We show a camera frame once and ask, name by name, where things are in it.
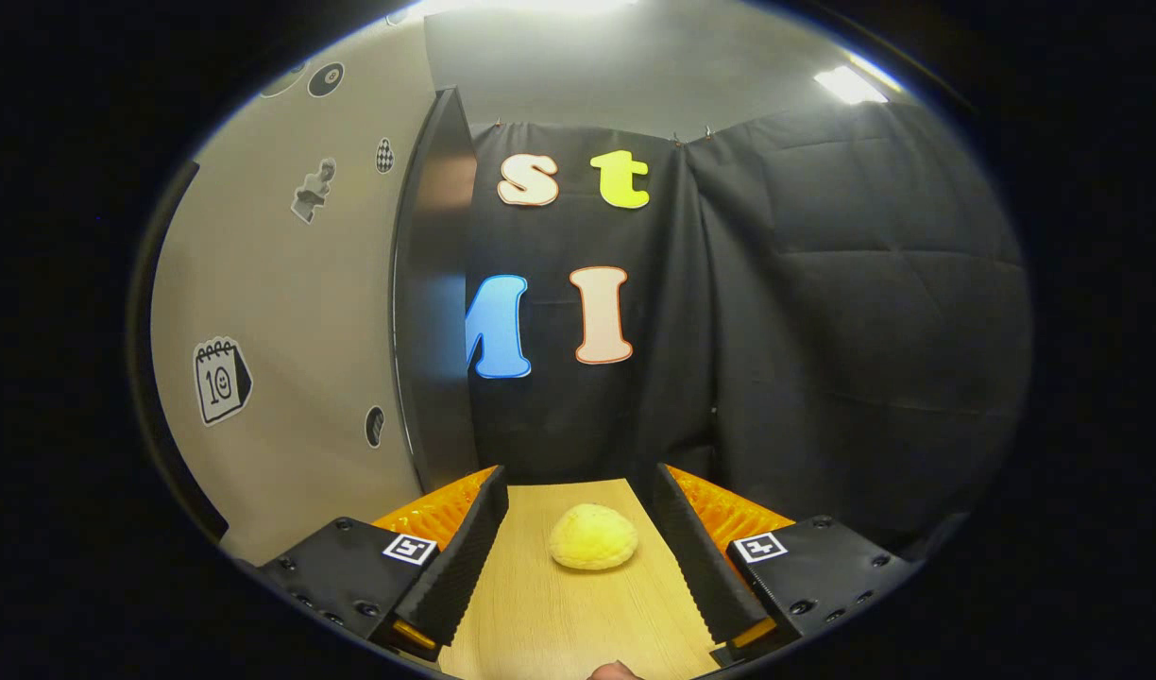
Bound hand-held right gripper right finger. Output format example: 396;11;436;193
652;462;922;662

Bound large ceiling light panel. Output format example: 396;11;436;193
416;0;638;16

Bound black cabinet door handle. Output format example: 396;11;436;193
127;161;230;544

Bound black backdrop cloth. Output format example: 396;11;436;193
465;97;1034;560

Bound small ceiling light panel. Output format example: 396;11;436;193
813;63;890;106

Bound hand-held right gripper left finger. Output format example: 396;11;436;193
255;464;510;662

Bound beige cabinet door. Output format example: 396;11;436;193
129;19;420;568

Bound yellow bread bun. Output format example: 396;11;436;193
547;502;640;572

